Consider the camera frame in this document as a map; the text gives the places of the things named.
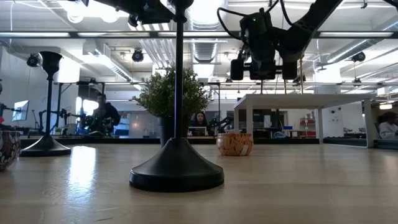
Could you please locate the orange patterned candle tin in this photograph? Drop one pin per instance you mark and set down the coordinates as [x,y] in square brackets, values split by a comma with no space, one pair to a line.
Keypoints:
[234,144]

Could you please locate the black candlestick holder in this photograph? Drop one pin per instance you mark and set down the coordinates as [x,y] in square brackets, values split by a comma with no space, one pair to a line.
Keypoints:
[46,147]
[177,168]

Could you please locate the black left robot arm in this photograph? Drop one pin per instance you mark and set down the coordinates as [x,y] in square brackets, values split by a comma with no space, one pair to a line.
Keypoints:
[121,3]

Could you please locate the black background robot arm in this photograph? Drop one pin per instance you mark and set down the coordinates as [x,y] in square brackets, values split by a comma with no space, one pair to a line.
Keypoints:
[222,123]
[62,115]

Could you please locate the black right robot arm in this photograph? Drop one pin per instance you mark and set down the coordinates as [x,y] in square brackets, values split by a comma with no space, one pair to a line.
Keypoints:
[304,28]

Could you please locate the dark floral candle tin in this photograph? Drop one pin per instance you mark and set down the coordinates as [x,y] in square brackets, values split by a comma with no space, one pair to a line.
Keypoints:
[7,149]

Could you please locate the black overhead crossbar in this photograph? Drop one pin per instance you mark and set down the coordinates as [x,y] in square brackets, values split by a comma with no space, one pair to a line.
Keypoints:
[124,34]

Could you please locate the white perforated metal shelf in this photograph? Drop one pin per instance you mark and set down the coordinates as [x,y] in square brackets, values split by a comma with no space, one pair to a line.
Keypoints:
[298,101]

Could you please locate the black round ceiling spotlight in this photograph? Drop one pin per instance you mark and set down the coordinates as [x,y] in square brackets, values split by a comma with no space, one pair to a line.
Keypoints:
[34,60]
[137,56]
[359,57]

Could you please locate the red storage shelf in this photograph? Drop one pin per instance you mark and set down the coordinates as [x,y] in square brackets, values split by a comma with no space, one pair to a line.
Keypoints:
[308,126]

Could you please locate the person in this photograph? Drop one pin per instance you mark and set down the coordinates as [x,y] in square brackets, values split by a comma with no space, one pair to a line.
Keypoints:
[104,115]
[199,119]
[388,126]

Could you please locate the white round pillar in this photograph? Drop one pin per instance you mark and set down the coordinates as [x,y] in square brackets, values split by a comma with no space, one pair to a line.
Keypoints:
[331,118]

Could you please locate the white laptop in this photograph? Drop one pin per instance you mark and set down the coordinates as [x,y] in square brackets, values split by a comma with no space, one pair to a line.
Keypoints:
[197,131]

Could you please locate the artificial plant in black pot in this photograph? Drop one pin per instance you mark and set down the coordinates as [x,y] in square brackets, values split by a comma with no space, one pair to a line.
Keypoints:
[164,93]

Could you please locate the computer monitor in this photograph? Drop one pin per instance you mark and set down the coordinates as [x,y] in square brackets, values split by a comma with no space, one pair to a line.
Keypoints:
[20,110]

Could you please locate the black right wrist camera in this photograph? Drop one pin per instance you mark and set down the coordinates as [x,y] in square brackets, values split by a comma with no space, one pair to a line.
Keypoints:
[256,26]

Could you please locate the silver ventilation duct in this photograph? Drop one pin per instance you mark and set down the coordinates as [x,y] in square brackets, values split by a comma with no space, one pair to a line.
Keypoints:
[357,48]
[203,49]

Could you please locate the black aluminium table frame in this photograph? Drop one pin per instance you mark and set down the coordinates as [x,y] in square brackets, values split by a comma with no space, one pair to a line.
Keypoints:
[280,141]

